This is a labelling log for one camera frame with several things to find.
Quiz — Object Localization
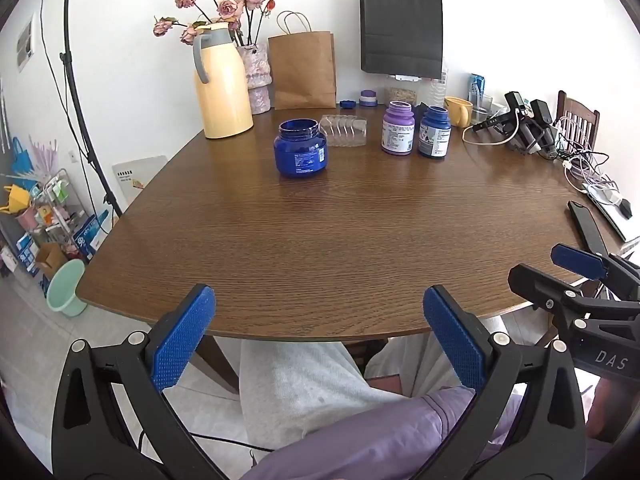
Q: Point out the clear plastic bottle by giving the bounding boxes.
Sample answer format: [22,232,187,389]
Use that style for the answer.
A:
[430,64,449,108]

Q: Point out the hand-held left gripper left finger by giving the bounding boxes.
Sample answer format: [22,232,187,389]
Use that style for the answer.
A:
[51,283,241,480]

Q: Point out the black gripper devices pile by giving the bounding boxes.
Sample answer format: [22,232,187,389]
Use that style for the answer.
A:
[472,91,560,160]

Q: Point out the person's right forearm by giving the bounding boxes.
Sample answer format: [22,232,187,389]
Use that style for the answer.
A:
[584,374,633,444]

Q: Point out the metal storage rack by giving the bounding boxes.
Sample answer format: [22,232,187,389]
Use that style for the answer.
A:
[27,169,87,261]

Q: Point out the pink textured vase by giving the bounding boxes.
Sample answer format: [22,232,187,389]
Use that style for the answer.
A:
[236,42,274,115]

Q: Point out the wooden chair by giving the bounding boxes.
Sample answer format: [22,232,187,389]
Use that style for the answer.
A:
[556,90,601,153]

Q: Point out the clear plastic tray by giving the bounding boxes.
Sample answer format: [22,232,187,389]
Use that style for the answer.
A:
[319,114,368,149]

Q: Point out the dried pink roses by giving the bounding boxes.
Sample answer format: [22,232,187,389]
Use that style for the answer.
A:
[153,0,277,47]

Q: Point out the blue white carton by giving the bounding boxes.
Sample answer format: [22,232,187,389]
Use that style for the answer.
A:
[72,208,112,261]

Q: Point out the grey pants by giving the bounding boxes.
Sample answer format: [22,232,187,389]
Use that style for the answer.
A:
[239,316,516,453]

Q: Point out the black light stand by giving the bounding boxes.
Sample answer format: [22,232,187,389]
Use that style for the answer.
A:
[42,0,124,218]

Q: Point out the black paper bag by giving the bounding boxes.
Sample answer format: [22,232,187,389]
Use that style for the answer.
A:
[359,0,444,80]

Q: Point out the purple supplement bottle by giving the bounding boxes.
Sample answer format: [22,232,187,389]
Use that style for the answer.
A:
[381,101,416,156]

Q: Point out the green plastic bucket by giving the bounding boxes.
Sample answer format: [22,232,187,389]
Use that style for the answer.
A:
[46,258,87,318]

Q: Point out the blue open jar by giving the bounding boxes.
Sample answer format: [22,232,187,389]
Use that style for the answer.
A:
[273,118,329,179]

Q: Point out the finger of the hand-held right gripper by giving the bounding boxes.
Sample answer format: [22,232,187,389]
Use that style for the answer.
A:
[508,263,640,332]
[550,242,640,302]

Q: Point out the white cables bundle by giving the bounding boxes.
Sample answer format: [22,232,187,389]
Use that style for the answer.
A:
[461,116,620,196]

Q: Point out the black phone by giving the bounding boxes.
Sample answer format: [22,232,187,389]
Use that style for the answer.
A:
[567,200,612,256]

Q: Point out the brown paper bag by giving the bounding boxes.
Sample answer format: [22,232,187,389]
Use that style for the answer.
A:
[267,10,337,110]

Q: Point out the clear drinking glass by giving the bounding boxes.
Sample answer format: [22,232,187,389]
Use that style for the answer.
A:
[472,93,494,122]

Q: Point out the cardboard box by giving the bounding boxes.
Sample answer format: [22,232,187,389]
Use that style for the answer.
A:
[34,242,69,279]

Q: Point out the blue bag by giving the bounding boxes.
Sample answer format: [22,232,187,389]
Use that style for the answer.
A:
[9,136,35,177]

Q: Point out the yellow thermos jug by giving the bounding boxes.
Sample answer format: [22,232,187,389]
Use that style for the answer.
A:
[192,22,255,140]

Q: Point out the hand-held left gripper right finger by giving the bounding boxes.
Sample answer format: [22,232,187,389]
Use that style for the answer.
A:
[414,284,589,480]

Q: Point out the white laptop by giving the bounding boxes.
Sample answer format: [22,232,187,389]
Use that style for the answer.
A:
[582,181,640,244]

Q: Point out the yellow mug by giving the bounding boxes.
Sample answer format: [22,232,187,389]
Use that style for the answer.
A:
[443,96,474,126]

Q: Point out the white board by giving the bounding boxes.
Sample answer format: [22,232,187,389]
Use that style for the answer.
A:
[111,155,168,207]

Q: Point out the clear box of snacks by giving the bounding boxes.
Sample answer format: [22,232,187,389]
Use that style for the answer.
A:
[384,86,419,106]

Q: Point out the black cable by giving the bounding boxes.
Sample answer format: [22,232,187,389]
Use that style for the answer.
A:
[135,430,277,480]

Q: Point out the blue supplement bottle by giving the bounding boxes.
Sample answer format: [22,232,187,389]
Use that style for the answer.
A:
[417,105,452,160]

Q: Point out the purple garment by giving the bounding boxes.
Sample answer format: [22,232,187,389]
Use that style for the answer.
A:
[240,386,531,480]

